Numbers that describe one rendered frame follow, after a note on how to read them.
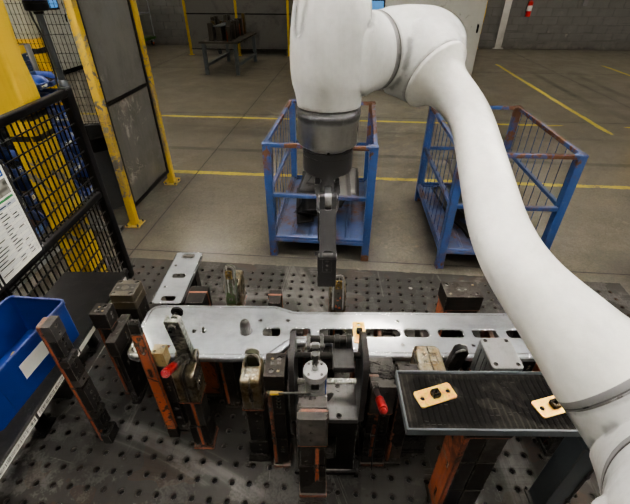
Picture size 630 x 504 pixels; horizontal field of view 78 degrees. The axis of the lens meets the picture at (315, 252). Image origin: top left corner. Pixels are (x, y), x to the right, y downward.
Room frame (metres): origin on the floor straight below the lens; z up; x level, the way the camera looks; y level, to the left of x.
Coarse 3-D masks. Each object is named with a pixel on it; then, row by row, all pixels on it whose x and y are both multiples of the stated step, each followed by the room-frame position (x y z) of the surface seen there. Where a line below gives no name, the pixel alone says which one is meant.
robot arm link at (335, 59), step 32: (320, 0) 0.52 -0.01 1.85; (352, 0) 0.53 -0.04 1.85; (320, 32) 0.52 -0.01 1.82; (352, 32) 0.52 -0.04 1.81; (384, 32) 0.56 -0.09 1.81; (320, 64) 0.52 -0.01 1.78; (352, 64) 0.52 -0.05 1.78; (384, 64) 0.55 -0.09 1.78; (320, 96) 0.52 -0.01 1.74; (352, 96) 0.53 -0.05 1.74
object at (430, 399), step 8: (440, 384) 0.51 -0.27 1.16; (448, 384) 0.51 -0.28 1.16; (416, 392) 0.49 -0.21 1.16; (424, 392) 0.49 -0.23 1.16; (432, 392) 0.49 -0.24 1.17; (440, 392) 0.49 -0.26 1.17; (424, 400) 0.48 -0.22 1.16; (432, 400) 0.48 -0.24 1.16; (440, 400) 0.48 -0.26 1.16; (448, 400) 0.48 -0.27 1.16
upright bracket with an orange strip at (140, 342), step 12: (132, 324) 0.66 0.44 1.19; (132, 336) 0.66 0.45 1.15; (144, 336) 0.67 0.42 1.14; (144, 348) 0.66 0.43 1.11; (144, 360) 0.66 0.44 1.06; (156, 372) 0.66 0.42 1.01; (156, 384) 0.66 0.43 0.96; (156, 396) 0.66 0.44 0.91; (168, 408) 0.66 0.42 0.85; (168, 420) 0.66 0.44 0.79; (168, 432) 0.66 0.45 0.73
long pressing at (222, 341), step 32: (160, 320) 0.87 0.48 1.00; (192, 320) 0.87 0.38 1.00; (224, 320) 0.87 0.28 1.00; (256, 320) 0.87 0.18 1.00; (320, 320) 0.87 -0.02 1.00; (352, 320) 0.87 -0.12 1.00; (384, 320) 0.87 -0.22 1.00; (416, 320) 0.87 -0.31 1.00; (448, 320) 0.87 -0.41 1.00; (480, 320) 0.87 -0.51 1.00; (128, 352) 0.74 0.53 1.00; (224, 352) 0.74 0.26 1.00; (384, 352) 0.74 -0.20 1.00; (448, 352) 0.74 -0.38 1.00
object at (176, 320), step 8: (176, 312) 0.68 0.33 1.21; (168, 320) 0.65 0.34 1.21; (176, 320) 0.65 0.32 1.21; (168, 328) 0.64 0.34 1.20; (176, 328) 0.65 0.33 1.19; (184, 328) 0.67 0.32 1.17; (176, 336) 0.65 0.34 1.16; (184, 336) 0.66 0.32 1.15; (176, 344) 0.66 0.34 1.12; (184, 344) 0.66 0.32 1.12; (184, 352) 0.67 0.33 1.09; (192, 352) 0.68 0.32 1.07; (192, 360) 0.67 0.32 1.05
